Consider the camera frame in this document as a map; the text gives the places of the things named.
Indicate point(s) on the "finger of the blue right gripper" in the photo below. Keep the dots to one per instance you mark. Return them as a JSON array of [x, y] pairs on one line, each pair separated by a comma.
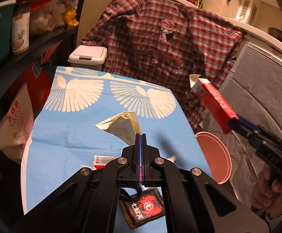
[[247, 127]]

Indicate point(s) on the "blue tablecloth with white wings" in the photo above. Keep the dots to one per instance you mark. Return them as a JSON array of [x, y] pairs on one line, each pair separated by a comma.
[[66, 138]]

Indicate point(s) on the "labelled glass jar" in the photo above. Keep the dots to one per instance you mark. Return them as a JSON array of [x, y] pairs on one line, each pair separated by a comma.
[[20, 28]]

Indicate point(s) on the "cream paper bag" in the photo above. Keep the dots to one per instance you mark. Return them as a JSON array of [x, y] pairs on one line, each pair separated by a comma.
[[124, 125]]

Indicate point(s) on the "person's right hand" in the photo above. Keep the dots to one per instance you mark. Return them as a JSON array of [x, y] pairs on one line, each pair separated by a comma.
[[268, 194]]

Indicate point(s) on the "yellow toy figure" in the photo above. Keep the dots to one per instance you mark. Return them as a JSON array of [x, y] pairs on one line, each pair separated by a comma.
[[69, 18]]

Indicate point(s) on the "large red carton box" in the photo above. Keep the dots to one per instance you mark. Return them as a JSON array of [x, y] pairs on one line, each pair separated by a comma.
[[100, 162]]

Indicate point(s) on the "pink plastic trash basin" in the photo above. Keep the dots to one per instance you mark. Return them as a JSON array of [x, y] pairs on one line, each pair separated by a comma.
[[217, 156]]

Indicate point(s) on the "white plastic bags on shelf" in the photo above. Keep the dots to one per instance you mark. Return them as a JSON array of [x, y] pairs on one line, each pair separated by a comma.
[[49, 17]]

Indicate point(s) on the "white lidded trash bin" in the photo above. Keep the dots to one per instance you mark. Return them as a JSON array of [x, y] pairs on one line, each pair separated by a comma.
[[90, 57]]

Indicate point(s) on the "red blue box on shelf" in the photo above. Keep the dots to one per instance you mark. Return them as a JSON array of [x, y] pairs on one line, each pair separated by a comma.
[[38, 81]]

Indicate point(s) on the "white bag with red print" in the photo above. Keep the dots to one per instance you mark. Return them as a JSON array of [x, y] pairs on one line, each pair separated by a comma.
[[16, 126]]

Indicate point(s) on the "black shelf rack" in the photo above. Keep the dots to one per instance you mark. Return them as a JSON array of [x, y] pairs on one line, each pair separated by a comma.
[[11, 66]]

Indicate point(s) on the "black red crab snack packet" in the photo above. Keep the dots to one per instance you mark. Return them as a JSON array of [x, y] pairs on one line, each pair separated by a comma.
[[142, 207]]

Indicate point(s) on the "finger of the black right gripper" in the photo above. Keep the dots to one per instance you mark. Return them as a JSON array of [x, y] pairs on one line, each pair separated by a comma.
[[233, 124]]

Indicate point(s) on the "small red medicine box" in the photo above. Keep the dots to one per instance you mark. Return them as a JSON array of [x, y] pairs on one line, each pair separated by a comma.
[[213, 101]]

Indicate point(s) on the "red plaid shirt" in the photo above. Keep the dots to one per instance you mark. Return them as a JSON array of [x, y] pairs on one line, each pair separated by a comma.
[[163, 43]]

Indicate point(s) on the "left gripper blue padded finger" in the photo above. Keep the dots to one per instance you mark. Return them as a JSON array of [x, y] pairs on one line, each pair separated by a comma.
[[138, 162], [142, 160]]

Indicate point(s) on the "grey cloth cover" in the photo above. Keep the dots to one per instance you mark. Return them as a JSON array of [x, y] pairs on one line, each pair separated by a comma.
[[254, 91]]

